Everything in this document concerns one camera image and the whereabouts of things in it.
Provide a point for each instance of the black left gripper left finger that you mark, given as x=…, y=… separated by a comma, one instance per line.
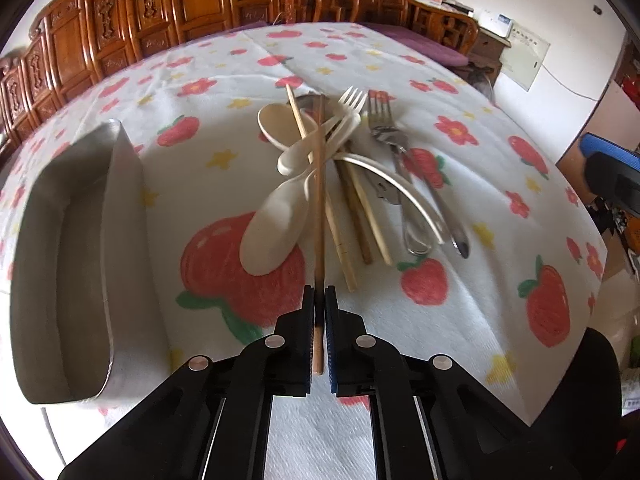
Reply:
x=210, y=419

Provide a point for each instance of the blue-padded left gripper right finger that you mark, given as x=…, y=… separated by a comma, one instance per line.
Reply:
x=589, y=144

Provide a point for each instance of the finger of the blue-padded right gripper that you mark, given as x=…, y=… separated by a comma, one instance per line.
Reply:
x=430, y=419

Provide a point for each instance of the light bamboo chopstick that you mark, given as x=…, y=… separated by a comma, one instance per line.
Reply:
x=326, y=217

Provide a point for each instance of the stainless steel fork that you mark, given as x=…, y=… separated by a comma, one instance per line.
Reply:
x=384, y=130

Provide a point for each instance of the cream plastic fork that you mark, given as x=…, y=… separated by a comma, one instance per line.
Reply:
x=325, y=135

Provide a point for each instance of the brown wooden chopstick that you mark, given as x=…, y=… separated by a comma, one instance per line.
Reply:
x=317, y=349

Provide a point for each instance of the wooden side table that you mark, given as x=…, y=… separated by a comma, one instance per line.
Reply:
x=486, y=53

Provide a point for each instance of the white device on side table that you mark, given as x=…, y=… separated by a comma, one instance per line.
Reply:
x=496, y=23

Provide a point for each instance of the metal rectangular tin box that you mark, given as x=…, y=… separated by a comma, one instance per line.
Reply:
x=84, y=317

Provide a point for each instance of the carved wooden armchair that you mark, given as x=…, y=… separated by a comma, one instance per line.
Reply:
x=429, y=27

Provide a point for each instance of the stainless steel spoon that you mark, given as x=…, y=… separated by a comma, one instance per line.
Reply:
x=417, y=241

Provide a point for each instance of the cream plastic spoon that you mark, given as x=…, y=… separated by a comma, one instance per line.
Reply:
x=277, y=123
x=274, y=229

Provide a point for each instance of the light wooden chopstick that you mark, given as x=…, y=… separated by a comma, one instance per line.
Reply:
x=370, y=216

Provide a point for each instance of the dark wooden chopstick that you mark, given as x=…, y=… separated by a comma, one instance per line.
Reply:
x=352, y=203

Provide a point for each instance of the cream plastic spoon upper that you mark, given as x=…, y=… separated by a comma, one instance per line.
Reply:
x=277, y=123

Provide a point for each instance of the carved wooden long sofa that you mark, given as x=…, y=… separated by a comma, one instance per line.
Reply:
x=74, y=44

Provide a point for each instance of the white wall panel box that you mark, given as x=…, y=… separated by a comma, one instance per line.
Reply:
x=522, y=61

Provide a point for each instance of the silver curved handle utensil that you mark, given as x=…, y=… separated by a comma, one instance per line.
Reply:
x=407, y=189

